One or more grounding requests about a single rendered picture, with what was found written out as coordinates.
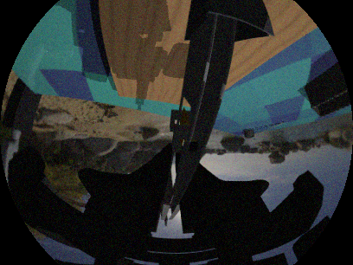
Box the light brown wooden board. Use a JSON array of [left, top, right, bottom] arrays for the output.
[[98, 0, 318, 105]]

